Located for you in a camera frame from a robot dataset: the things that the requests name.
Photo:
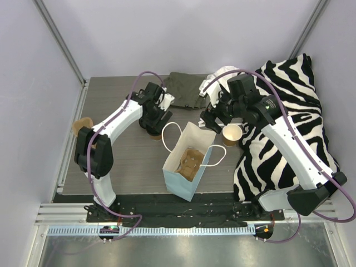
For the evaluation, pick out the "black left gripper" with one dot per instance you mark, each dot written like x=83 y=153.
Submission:
x=154 y=127

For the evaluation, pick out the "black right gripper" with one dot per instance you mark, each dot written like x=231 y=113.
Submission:
x=216 y=118

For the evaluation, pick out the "brown paper coffee cup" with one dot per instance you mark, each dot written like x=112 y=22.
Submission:
x=156 y=137

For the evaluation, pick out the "brown cardboard cup carrier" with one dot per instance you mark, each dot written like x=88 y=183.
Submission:
x=190 y=163

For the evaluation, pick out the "light blue paper bag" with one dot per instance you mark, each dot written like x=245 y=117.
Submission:
x=195 y=138

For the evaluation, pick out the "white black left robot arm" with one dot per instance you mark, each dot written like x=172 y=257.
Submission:
x=94 y=153

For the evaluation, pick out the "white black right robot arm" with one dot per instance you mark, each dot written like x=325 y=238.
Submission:
x=253 y=98

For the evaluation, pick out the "white paper straws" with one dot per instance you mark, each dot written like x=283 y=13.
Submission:
x=201 y=123

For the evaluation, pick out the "white bucket hat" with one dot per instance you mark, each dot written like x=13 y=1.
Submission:
x=221 y=71

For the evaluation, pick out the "olive green folded cloth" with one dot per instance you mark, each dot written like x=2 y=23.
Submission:
x=185 y=89

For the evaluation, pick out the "zebra striped blanket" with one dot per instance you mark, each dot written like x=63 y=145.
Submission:
x=261 y=166

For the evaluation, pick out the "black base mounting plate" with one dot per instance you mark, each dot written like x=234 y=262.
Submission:
x=208 y=210

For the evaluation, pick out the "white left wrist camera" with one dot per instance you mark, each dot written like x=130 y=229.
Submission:
x=165 y=100

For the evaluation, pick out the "white slotted cable duct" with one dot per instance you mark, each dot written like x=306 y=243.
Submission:
x=108 y=230

